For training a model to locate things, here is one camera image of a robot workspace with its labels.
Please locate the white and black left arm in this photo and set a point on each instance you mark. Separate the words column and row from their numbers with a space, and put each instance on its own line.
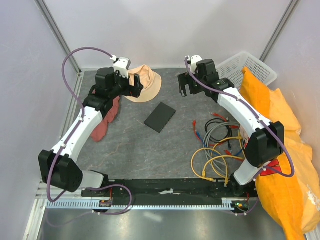
column 58, row 166

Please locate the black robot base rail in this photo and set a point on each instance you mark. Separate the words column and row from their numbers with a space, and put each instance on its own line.
column 171, row 191

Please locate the orange cartoon pillow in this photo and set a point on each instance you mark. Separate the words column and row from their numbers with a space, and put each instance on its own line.
column 293, row 202

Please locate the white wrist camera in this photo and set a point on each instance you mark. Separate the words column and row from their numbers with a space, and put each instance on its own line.
column 192, row 62
column 121, row 65

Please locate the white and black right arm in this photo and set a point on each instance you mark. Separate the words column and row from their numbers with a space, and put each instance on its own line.
column 265, row 138

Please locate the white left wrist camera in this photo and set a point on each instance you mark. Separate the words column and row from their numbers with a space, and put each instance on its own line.
column 121, row 65

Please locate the black network switch box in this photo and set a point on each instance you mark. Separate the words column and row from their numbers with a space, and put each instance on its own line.
column 160, row 116

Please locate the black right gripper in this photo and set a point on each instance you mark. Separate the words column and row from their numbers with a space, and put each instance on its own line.
column 185, row 79

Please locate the peach bucket hat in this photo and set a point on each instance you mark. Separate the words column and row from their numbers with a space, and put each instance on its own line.
column 151, row 81

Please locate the grey slotted cable duct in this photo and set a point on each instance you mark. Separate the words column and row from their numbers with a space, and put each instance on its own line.
column 227, row 204

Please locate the red crumpled shirt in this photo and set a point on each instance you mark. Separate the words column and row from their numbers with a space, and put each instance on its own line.
column 101, row 130

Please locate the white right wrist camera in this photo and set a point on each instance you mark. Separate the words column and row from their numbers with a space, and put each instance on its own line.
column 192, row 62

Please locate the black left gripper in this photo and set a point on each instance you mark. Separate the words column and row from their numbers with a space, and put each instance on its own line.
column 133, row 91

